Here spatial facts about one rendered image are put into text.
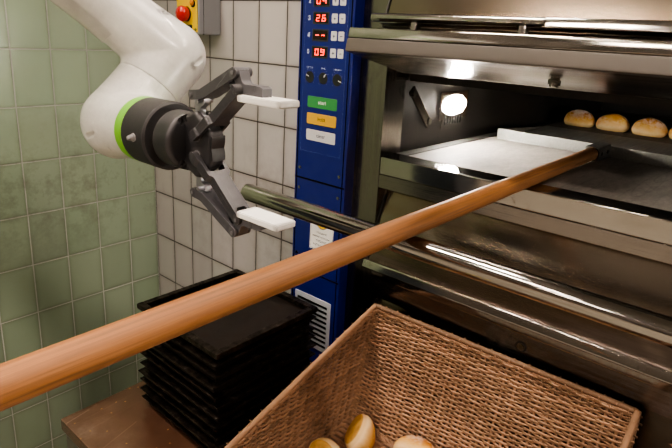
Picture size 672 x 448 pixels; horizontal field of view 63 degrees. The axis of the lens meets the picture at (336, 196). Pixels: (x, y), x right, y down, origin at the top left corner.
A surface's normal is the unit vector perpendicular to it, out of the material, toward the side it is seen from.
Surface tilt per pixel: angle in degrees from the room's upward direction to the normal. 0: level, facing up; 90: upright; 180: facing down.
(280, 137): 90
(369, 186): 90
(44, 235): 90
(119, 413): 0
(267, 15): 90
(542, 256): 70
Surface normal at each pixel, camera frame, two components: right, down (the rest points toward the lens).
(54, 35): 0.76, 0.22
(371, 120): -0.66, 0.18
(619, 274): -0.59, -0.16
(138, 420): 0.05, -0.96
